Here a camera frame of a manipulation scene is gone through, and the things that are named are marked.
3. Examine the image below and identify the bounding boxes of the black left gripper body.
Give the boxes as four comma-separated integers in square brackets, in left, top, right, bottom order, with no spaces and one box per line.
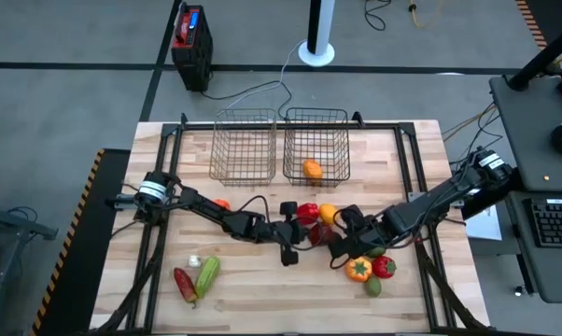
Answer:
[261,201,305,267]

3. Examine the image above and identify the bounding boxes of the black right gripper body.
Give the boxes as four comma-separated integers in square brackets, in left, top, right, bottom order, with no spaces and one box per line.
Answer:
[328,204,397,261]

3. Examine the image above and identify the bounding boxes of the large red bell pepper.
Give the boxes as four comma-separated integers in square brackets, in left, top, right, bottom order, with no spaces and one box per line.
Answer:
[296,202,320,226]

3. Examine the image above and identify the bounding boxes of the yellow orange citrus fruit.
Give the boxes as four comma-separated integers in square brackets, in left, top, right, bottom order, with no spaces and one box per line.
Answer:
[318,203,341,226]

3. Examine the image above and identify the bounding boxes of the dark red apple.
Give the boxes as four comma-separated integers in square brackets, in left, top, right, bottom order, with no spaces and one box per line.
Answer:
[307,222,341,247]

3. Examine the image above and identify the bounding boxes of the orange tomato green calyx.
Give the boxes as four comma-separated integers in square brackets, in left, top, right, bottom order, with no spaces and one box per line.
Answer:
[344,256,373,284]

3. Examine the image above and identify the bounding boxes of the small red bell pepper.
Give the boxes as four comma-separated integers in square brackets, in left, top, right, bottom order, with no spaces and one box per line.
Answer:
[372,255,398,280]

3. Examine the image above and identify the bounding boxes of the orange bell pepper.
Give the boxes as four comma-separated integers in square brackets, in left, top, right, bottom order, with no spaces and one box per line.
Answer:
[302,159,325,181]

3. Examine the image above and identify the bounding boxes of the green ridged cucumber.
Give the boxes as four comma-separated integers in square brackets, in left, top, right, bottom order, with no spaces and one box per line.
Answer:
[194,256,222,300]

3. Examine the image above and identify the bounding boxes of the red chili pepper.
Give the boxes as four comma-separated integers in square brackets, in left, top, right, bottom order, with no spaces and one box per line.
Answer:
[173,267,200,309]

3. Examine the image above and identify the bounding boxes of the black keyboard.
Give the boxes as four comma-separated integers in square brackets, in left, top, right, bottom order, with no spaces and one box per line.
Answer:
[528,198,562,249]

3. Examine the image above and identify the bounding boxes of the grey desk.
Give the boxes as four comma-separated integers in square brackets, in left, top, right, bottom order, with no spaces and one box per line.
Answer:
[489,74,562,304]

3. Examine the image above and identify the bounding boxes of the white pole with base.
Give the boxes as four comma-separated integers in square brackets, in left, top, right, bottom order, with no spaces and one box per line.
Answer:
[298,0,336,68]

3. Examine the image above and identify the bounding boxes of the red black power case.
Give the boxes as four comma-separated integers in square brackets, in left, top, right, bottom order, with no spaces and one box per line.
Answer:
[170,3,215,93]

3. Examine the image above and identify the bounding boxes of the black ramp hazard stripes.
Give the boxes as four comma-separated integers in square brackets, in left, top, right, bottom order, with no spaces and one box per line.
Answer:
[28,147,132,336]

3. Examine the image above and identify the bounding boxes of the black monitor pole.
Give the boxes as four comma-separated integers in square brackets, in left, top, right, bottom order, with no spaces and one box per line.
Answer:
[507,18,562,93]

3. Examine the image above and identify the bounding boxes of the dark metal stand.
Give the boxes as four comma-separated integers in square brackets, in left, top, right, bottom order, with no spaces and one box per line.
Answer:
[0,186,60,336]

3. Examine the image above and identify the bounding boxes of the black wire basket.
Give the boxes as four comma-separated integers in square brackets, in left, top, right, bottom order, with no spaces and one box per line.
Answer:
[282,106,352,189]

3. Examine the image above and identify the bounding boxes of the bronze wire basket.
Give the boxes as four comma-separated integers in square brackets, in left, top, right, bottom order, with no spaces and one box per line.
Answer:
[208,107,279,188]

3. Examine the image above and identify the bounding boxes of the black metal rig frame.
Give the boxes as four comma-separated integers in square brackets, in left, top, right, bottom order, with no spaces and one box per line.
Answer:
[89,111,490,335]

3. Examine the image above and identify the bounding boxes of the black floor cable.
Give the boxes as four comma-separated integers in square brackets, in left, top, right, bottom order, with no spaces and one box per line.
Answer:
[200,79,294,120]
[363,0,393,33]
[448,109,505,167]

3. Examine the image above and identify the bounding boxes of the yellow floor cable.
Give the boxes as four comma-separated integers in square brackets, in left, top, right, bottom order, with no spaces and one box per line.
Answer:
[407,0,445,29]
[442,105,497,137]

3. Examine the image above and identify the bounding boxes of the white floor cable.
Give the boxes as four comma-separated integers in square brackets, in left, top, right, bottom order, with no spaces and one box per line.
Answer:
[215,39,308,118]

